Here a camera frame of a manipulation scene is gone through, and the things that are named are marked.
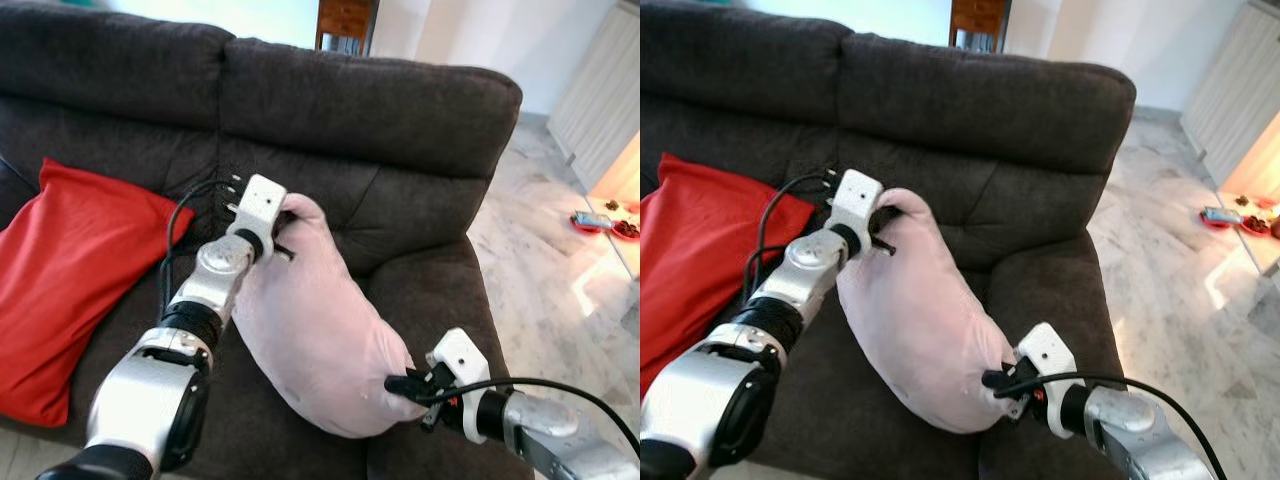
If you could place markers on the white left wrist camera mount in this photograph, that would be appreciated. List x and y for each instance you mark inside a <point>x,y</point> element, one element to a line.
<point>857,200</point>
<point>258,205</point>

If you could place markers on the dark grey fabric sofa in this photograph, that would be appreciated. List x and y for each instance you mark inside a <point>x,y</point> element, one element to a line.
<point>1000,120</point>
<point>400,130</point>

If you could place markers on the small blue packet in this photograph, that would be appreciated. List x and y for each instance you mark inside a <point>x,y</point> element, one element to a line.
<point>1218,213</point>
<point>585,217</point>

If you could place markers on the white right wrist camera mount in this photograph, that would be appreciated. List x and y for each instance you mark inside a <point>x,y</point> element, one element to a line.
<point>462,360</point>
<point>1048,355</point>

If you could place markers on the pale pink pillow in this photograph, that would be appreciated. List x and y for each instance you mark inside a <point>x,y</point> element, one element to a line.
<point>920,330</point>
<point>320,340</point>

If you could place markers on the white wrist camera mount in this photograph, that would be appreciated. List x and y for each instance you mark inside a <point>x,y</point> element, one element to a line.
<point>258,205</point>
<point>462,360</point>
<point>1048,355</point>
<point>857,200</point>

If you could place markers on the brown wooden cabinet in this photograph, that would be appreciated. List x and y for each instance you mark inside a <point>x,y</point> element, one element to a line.
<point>980,20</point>
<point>347,22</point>

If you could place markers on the red pillow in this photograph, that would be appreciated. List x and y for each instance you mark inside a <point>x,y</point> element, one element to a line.
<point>70,280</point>
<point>700,260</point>

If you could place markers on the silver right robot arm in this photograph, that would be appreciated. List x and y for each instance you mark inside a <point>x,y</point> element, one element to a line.
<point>1140,430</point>
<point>560,430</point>

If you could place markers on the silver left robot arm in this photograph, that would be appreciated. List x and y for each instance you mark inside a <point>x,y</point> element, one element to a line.
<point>710,390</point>
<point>150,400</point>

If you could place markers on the beige slatted cabinet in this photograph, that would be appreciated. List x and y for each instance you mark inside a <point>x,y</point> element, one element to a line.
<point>1235,90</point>
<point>600,100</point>

